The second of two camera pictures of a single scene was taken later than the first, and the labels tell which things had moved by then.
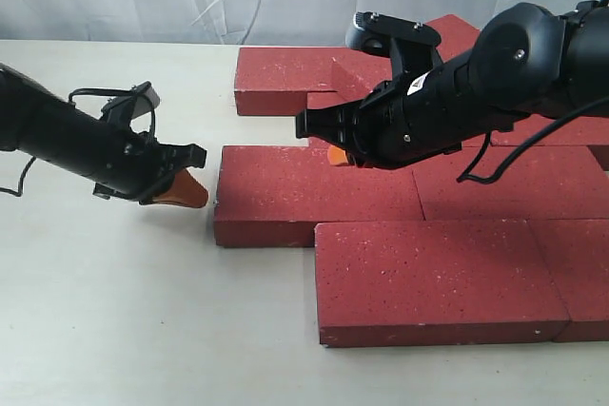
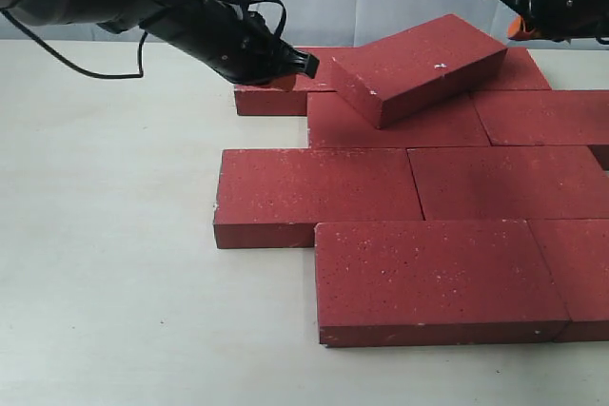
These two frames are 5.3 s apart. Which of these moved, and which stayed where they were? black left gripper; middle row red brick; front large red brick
Moved: black left gripper
Stayed: front large red brick; middle row red brick
